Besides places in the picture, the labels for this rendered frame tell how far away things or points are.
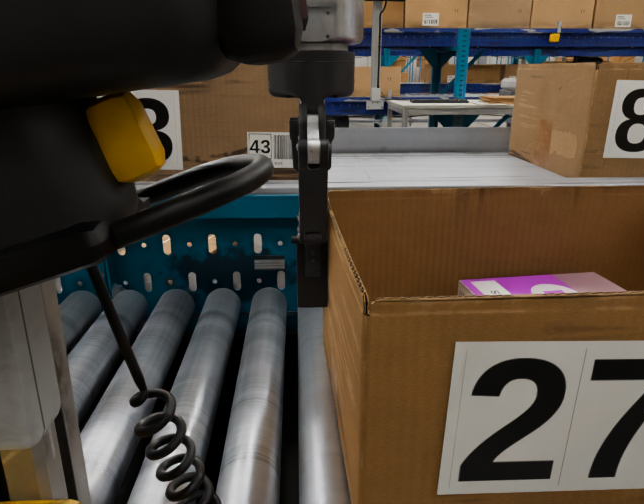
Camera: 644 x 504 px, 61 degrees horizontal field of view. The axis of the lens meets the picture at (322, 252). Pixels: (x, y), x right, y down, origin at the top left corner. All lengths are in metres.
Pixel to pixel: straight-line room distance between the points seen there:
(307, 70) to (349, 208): 0.18
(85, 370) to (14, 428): 0.41
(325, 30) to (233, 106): 0.36
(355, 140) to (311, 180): 0.67
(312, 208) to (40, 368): 0.30
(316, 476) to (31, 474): 0.24
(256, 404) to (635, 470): 0.30
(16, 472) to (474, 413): 0.24
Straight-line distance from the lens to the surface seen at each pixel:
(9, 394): 0.21
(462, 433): 0.36
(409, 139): 1.14
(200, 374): 0.58
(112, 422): 0.53
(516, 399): 0.36
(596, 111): 0.90
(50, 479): 0.27
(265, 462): 0.47
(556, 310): 0.34
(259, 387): 0.55
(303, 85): 0.46
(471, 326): 0.33
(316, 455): 0.47
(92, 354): 0.66
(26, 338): 0.21
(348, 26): 0.47
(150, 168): 0.16
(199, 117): 0.80
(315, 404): 0.52
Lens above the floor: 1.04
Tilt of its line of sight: 19 degrees down
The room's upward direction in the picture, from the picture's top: straight up
